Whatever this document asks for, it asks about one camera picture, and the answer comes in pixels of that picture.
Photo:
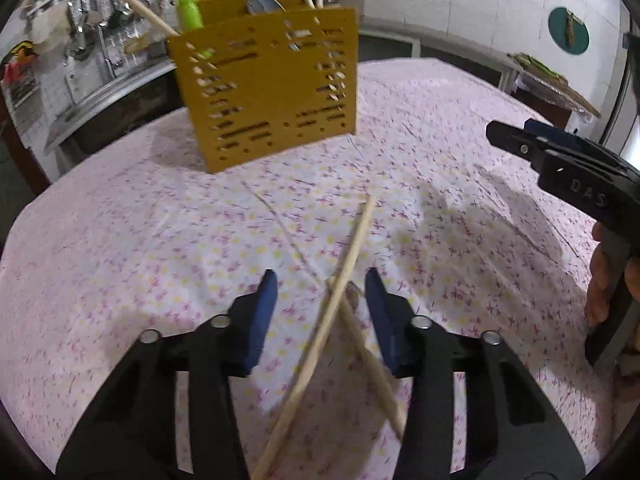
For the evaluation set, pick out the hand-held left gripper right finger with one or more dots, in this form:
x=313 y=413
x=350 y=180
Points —
x=382 y=320

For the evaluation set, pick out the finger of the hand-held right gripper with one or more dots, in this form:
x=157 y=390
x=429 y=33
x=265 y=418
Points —
x=550 y=132
x=515 y=141

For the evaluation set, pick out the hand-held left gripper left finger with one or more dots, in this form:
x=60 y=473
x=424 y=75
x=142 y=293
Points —
x=262 y=310

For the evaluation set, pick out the yellow perforated utensil holder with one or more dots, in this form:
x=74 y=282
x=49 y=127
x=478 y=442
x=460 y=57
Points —
x=270 y=85

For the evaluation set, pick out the row of hanging kitchen utensils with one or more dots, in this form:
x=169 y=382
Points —
x=90 y=15

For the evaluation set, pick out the person's right hand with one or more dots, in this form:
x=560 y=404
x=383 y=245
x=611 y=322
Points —
x=596 y=285

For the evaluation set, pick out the tray with vegetables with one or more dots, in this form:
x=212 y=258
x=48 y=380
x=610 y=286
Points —
x=555 y=87

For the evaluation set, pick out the green round board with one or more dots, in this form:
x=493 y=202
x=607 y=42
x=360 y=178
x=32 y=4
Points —
x=559 y=35

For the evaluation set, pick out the pink floral tablecloth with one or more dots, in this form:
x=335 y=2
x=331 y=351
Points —
x=150 y=235

